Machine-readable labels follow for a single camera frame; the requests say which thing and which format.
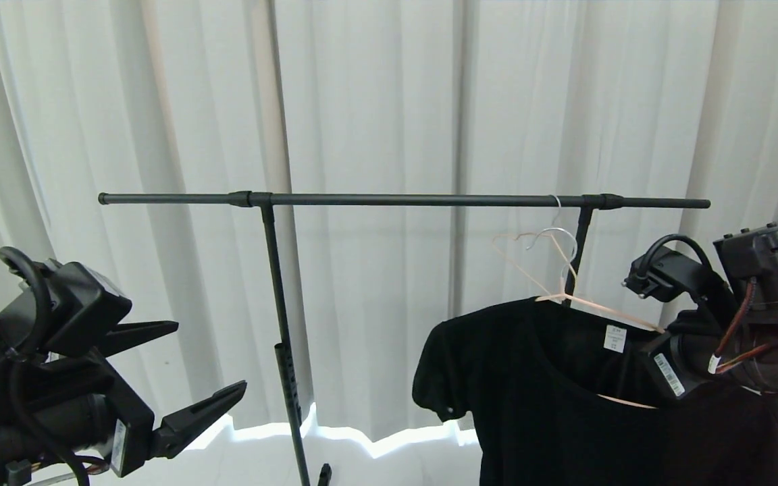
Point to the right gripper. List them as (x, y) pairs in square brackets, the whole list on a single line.
[(689, 358)]

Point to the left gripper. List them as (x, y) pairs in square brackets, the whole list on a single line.
[(129, 425)]

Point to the pink clothes hanger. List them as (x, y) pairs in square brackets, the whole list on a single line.
[(605, 309), (514, 260)]

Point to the black garment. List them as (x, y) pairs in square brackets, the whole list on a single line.
[(531, 405)]

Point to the black clothes rack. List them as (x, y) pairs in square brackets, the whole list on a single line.
[(396, 200)]

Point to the white curtain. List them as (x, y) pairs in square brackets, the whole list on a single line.
[(375, 101)]

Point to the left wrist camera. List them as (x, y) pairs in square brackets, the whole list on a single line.
[(85, 304)]

